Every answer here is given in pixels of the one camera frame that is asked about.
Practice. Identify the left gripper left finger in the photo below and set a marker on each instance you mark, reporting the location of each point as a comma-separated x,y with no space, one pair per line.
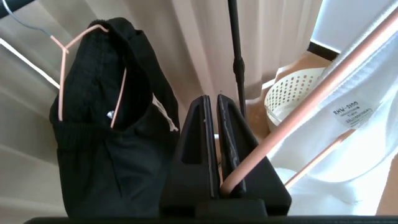
189,180

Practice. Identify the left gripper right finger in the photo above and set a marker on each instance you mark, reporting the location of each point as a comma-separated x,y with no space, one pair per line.
267,189

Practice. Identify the black knitted garment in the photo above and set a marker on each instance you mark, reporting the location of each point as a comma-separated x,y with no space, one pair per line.
118,168

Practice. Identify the pink clothes hanger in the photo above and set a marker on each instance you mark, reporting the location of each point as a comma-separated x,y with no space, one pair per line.
311,102
63,68

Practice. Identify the white printed garment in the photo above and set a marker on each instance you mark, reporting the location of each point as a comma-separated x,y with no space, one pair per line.
357,149

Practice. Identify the white laundry basket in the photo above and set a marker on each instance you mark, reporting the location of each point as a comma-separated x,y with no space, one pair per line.
289,90

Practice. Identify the black clothes rack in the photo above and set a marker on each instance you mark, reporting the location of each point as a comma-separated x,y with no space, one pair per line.
237,68

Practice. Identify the beige curtain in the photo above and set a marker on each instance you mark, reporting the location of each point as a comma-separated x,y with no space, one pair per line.
192,40

